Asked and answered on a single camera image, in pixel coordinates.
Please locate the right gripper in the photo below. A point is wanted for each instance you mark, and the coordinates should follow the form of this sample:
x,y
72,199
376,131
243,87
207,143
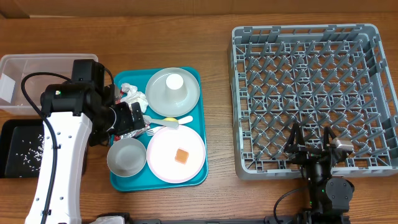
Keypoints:
x,y
307,152

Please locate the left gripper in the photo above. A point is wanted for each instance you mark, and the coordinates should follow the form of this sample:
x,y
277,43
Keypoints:
x,y
126,124

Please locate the foil wrapper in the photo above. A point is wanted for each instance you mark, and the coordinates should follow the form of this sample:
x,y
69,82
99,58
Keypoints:
x,y
133,134

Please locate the white napkin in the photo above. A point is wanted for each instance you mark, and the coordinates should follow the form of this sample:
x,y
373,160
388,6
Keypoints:
x,y
132,95

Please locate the grey bowl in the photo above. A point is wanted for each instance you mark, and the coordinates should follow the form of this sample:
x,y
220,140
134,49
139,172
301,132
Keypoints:
x,y
126,157

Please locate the white plastic cup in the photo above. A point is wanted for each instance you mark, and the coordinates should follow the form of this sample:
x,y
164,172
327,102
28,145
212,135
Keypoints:
x,y
175,89

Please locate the pink round plate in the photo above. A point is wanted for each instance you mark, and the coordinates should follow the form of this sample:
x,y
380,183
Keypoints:
x,y
162,149

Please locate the orange food cube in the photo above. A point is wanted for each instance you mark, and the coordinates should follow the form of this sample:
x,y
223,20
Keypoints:
x,y
181,156

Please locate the white rice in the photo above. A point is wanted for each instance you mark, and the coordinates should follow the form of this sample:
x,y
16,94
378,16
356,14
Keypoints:
x,y
29,152

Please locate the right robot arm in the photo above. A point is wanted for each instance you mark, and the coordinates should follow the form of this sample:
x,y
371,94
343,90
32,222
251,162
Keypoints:
x,y
329,196

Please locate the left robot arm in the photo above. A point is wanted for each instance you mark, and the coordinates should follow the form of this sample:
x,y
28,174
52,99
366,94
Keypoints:
x,y
80,112

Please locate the grey dishwasher rack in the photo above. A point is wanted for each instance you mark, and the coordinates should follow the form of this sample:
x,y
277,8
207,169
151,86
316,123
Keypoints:
x,y
317,76

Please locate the white plastic fork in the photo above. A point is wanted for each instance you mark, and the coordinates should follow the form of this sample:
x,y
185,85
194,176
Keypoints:
x,y
181,121

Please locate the grey plastic knife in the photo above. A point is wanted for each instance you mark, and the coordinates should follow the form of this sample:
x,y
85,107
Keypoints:
x,y
169,124

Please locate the yellow plastic spoon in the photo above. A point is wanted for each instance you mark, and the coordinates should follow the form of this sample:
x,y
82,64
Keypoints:
x,y
170,119

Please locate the grey round plate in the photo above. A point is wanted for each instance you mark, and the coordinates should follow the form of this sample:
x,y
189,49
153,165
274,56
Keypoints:
x,y
156,96

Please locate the teal plastic tray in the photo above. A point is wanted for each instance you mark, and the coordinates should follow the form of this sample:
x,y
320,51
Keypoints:
x,y
145,179

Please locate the black plastic bin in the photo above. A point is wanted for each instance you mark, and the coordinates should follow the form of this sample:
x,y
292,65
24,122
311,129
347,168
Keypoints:
x,y
13,130

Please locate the clear plastic bin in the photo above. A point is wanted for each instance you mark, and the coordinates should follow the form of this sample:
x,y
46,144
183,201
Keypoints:
x,y
15,67

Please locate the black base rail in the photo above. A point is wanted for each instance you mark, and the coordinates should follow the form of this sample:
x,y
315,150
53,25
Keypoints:
x,y
265,220

